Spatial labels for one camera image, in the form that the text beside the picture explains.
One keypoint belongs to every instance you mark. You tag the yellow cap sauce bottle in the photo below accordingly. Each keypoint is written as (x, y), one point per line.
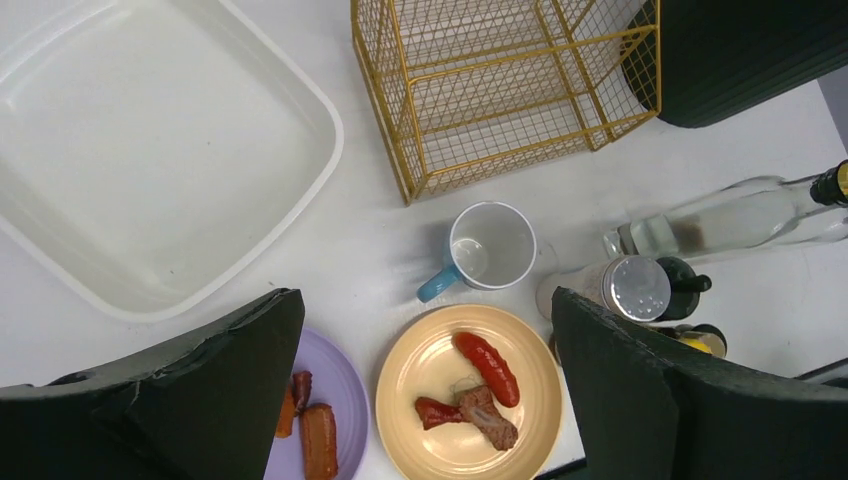
(703, 337)

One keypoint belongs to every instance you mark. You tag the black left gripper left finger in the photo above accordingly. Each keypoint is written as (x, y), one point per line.
(202, 405)

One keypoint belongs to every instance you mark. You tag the blue white mug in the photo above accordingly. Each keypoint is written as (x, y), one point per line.
(489, 246)

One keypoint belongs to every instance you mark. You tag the small red sausage piece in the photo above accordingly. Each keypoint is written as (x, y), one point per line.
(433, 413)

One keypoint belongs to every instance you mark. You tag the yellow plate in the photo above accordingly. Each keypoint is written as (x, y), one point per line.
(425, 363)

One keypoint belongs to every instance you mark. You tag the gold wire basket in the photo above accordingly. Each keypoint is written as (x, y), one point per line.
(463, 91)

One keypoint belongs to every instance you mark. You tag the black lid round jar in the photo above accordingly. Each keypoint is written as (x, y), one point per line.
(686, 288)

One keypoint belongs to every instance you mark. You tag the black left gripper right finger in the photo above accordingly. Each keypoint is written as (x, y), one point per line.
(650, 407)

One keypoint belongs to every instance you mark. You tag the purple plate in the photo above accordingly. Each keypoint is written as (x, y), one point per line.
(337, 383)

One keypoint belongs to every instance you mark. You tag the white plastic tub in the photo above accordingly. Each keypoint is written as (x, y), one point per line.
(151, 150)

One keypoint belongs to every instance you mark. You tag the silver lid shaker jar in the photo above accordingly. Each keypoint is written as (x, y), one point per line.
(634, 287)

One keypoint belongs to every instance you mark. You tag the dark sausage piece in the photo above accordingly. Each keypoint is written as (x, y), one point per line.
(302, 386)

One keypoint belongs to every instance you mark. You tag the brown meat piece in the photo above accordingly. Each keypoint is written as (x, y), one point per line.
(477, 407)

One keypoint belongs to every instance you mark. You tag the clear oil bottle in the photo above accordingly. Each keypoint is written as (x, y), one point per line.
(757, 214)

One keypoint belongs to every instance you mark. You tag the orange fried food piece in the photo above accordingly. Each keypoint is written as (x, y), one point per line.
(318, 441)

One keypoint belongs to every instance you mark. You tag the black ribbed trash bin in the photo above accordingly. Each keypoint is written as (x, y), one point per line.
(711, 60)

